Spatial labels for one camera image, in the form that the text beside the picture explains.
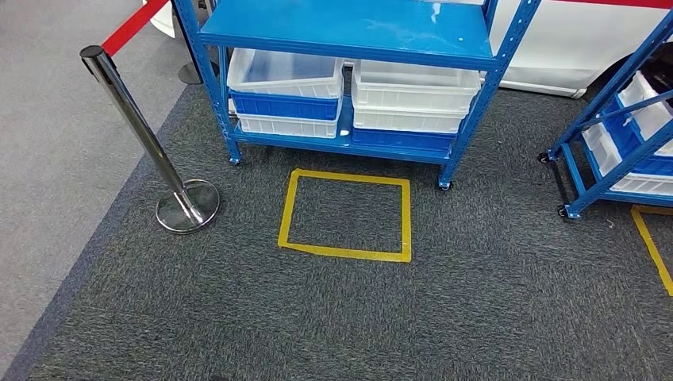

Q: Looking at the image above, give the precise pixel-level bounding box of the black parts pile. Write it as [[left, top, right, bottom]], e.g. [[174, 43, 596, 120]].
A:
[[637, 43, 673, 94]]

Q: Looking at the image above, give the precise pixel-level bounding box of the blue steel shelf rack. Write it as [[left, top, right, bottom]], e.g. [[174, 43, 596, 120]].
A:
[[537, 10, 673, 221], [172, 0, 544, 192]]

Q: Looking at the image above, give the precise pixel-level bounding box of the black barrier post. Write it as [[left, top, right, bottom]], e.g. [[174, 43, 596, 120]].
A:
[[177, 0, 221, 87]]

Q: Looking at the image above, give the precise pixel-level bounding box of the chrome barrier stanchion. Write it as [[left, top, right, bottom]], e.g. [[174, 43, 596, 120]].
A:
[[79, 44, 221, 236]]

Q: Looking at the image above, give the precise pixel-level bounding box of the blue plastic bin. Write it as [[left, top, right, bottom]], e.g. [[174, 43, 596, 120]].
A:
[[601, 96, 673, 178], [350, 127, 458, 154], [229, 89, 344, 122]]

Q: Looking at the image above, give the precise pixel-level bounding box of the white car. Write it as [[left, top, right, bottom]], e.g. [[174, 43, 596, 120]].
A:
[[141, 0, 673, 100]]

